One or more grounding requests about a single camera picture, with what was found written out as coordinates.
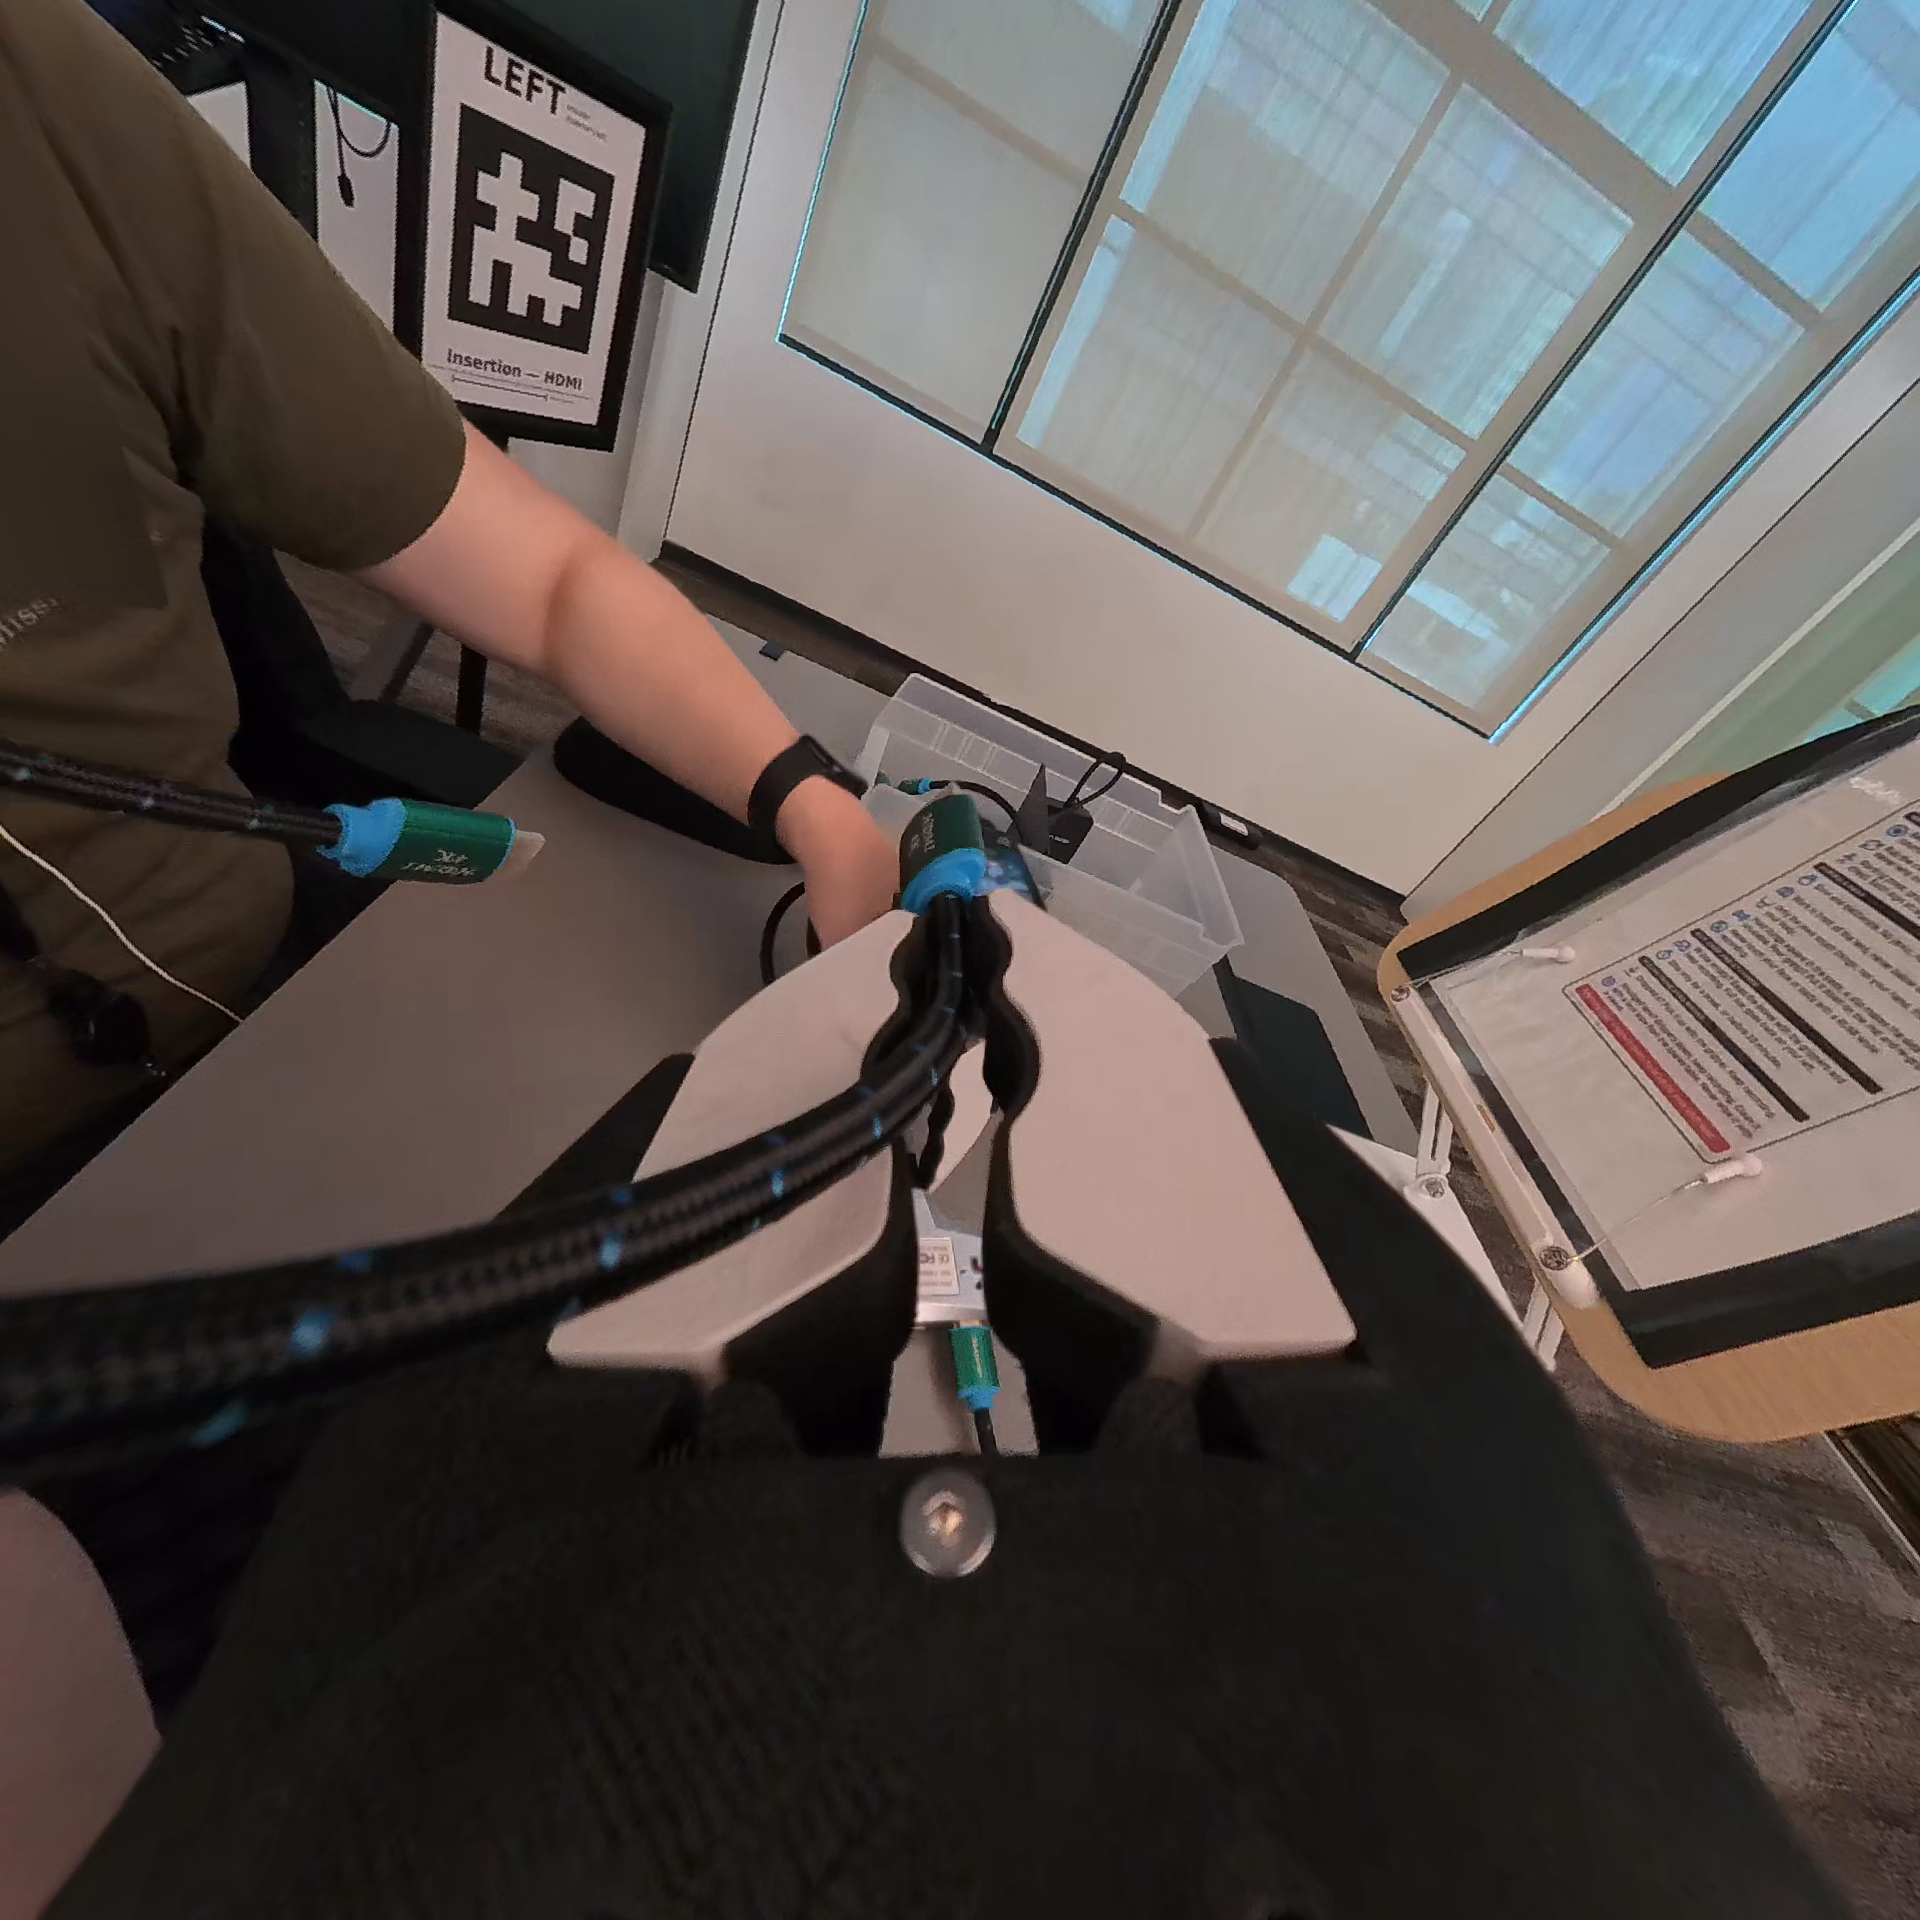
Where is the black office chair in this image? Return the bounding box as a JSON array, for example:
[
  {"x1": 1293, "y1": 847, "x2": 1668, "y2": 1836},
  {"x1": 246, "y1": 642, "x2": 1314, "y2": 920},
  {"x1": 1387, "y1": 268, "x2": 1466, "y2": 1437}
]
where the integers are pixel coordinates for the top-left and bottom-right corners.
[{"x1": 201, "y1": 516, "x2": 529, "y2": 842}]

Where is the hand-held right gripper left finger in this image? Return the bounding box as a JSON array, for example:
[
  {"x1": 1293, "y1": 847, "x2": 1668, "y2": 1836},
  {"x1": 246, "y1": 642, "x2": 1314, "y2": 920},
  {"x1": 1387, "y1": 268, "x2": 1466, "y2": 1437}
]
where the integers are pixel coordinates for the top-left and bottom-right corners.
[{"x1": 547, "y1": 908, "x2": 986, "y2": 1379}]

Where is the wooden backed instruction board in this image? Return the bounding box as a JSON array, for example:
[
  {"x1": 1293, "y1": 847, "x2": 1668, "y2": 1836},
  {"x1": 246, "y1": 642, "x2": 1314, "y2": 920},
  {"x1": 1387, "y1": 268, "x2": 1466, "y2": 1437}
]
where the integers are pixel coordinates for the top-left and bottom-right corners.
[{"x1": 1375, "y1": 704, "x2": 1920, "y2": 1444}]

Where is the black braided HDMI cable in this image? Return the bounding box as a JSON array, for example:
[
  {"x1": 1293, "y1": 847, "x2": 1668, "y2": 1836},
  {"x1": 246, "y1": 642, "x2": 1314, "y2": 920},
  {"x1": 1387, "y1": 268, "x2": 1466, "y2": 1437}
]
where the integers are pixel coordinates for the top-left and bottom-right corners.
[{"x1": 0, "y1": 738, "x2": 543, "y2": 890}]

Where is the clear plastic bin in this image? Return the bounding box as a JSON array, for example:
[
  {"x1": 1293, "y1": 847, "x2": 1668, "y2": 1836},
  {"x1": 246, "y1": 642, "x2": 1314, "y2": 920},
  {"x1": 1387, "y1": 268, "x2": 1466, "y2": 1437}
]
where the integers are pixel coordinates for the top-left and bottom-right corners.
[{"x1": 862, "y1": 671, "x2": 1247, "y2": 1037}]

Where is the black pouch on strap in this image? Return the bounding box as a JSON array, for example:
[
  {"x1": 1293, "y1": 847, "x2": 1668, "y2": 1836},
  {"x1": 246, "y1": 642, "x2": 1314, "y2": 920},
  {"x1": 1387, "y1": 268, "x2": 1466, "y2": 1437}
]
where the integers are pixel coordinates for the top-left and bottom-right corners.
[{"x1": 0, "y1": 878, "x2": 170, "y2": 1086}]

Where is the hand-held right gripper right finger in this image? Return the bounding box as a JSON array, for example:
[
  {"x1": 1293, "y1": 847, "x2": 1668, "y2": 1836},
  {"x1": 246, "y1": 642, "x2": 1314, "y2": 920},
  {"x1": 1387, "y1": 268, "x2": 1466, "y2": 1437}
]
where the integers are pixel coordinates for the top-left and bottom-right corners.
[{"x1": 967, "y1": 896, "x2": 1364, "y2": 1373}]

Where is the person's left hand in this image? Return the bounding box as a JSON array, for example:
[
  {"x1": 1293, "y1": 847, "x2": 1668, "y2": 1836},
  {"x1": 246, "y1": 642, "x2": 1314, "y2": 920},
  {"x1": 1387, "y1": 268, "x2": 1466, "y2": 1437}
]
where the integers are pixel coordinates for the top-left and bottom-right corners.
[{"x1": 790, "y1": 796, "x2": 911, "y2": 984}]

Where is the black adapter box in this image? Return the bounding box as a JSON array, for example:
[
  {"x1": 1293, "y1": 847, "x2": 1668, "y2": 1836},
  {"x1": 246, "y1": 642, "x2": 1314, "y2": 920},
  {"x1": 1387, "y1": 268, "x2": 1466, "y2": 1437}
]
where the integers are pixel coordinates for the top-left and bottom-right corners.
[{"x1": 1018, "y1": 749, "x2": 1129, "y2": 860}]

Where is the large gridded window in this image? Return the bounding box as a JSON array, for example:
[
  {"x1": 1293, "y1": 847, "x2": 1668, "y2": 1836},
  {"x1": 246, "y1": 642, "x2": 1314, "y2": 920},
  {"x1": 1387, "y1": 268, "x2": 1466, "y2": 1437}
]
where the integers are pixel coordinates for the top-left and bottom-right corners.
[{"x1": 778, "y1": 0, "x2": 1920, "y2": 744}]

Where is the black framed marker sign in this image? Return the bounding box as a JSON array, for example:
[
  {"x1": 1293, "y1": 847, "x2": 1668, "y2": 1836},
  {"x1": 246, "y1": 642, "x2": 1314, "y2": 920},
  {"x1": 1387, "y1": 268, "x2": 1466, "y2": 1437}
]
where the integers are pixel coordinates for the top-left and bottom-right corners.
[{"x1": 404, "y1": 0, "x2": 673, "y2": 452}]

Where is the green HDMI plug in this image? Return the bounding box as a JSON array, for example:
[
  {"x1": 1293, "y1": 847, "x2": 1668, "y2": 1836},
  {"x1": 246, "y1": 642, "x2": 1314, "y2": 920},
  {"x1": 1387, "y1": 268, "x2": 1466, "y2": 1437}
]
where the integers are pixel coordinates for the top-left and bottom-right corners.
[
  {"x1": 0, "y1": 776, "x2": 998, "y2": 1487},
  {"x1": 945, "y1": 1324, "x2": 1010, "y2": 1460}
]

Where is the white folding stand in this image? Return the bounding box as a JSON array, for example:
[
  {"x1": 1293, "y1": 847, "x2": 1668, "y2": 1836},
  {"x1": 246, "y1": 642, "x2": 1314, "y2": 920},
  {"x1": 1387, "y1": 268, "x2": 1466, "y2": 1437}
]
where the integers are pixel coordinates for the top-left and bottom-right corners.
[{"x1": 1332, "y1": 1110, "x2": 1567, "y2": 1360}]

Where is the dark wall screen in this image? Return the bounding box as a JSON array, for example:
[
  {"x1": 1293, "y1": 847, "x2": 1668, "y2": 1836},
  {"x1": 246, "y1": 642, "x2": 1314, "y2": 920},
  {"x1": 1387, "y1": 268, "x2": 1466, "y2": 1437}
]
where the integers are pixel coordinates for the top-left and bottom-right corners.
[{"x1": 642, "y1": 0, "x2": 763, "y2": 298}]

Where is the person's left forearm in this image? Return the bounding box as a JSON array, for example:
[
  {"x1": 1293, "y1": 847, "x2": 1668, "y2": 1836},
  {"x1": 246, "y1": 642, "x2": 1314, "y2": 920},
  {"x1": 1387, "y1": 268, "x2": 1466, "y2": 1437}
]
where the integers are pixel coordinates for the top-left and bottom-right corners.
[{"x1": 347, "y1": 415, "x2": 811, "y2": 847}]

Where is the black smartwatch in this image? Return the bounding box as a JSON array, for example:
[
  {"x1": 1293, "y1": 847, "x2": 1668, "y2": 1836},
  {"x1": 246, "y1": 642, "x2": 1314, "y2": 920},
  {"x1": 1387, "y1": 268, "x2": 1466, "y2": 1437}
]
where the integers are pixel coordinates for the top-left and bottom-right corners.
[{"x1": 746, "y1": 732, "x2": 868, "y2": 867}]

